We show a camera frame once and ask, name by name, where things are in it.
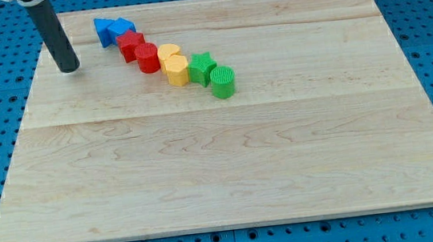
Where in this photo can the green cylinder block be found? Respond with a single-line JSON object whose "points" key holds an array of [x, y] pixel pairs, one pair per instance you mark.
{"points": [[223, 82]]}

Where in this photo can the green star block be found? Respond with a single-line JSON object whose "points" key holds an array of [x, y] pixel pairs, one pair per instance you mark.
{"points": [[200, 67]]}

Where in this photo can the yellow hexagon block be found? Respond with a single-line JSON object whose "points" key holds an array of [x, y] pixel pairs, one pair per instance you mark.
{"points": [[177, 70]]}

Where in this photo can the yellow half-round block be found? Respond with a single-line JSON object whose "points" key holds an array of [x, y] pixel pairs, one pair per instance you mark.
{"points": [[165, 51]]}

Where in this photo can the red cylinder block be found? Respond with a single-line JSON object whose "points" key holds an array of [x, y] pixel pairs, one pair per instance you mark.
{"points": [[146, 55]]}

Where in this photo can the light wooden board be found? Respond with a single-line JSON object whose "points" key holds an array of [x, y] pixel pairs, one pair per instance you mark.
{"points": [[328, 120]]}

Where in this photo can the red star block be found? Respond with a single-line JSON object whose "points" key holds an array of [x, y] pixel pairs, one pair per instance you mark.
{"points": [[127, 42]]}

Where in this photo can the blue cube block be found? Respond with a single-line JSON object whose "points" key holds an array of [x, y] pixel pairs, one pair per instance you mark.
{"points": [[119, 27]]}

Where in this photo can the blue triangle block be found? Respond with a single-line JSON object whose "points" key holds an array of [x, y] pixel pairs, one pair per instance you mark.
{"points": [[101, 28]]}

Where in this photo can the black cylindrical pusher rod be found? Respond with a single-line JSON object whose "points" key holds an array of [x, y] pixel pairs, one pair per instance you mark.
{"points": [[45, 19]]}

